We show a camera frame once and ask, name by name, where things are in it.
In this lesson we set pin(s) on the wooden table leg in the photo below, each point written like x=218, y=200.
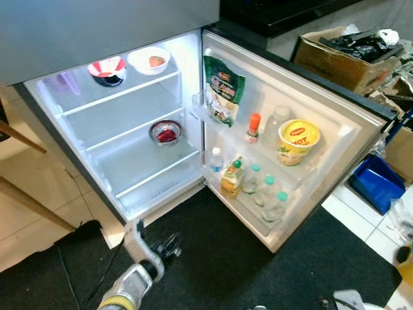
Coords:
x=39, y=205

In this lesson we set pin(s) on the yellow juice carton green cap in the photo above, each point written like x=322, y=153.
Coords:
x=231, y=179

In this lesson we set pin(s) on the camouflage cloth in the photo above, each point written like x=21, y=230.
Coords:
x=403, y=61

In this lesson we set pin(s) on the green snack bag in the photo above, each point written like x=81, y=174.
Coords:
x=224, y=87

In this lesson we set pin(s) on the clear plastic jar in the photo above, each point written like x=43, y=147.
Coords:
x=276, y=119

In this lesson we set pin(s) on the red food in glass bowl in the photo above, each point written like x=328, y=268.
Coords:
x=167, y=135

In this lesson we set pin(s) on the small brown cardboard box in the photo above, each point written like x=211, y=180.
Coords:
x=401, y=155

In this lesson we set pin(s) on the teal-capped clear water bottle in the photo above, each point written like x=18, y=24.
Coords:
x=253, y=177
x=266, y=189
x=279, y=205

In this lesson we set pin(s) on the yellow instant noodle cup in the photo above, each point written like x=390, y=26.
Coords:
x=298, y=139

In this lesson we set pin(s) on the yellow jug blue cap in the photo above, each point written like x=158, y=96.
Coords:
x=406, y=271

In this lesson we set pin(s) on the large brown cardboard box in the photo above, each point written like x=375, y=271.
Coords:
x=335, y=71

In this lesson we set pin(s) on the brown sweet potato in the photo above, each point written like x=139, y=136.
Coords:
x=157, y=61

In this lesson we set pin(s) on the white ceramic bowl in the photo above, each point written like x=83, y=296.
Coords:
x=139, y=64

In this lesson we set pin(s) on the clear glass bowl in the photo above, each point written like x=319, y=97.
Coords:
x=155, y=126

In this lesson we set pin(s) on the white fridge door bin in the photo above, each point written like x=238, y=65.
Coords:
x=268, y=158
x=245, y=203

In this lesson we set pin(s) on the black countertop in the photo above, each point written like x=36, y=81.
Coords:
x=271, y=13

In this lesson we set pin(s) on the white crumpled item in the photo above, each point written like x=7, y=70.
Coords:
x=388, y=37

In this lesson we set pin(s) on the white-edged glass fridge shelf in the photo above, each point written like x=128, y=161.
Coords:
x=84, y=100
x=129, y=127
x=142, y=171

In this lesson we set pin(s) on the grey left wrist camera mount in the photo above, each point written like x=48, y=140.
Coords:
x=135, y=245

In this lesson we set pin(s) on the clear plastic bag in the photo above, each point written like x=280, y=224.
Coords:
x=401, y=216

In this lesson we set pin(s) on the black plastic bags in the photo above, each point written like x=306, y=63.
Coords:
x=355, y=46

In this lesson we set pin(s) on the red white bowl black base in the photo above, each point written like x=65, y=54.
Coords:
x=106, y=66

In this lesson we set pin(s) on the grey refrigerator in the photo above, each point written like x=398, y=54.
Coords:
x=97, y=32

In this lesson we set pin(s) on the small red-capped bottle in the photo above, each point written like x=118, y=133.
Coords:
x=253, y=126

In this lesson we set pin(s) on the small blue-labelled bottle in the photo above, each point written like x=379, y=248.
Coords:
x=217, y=160

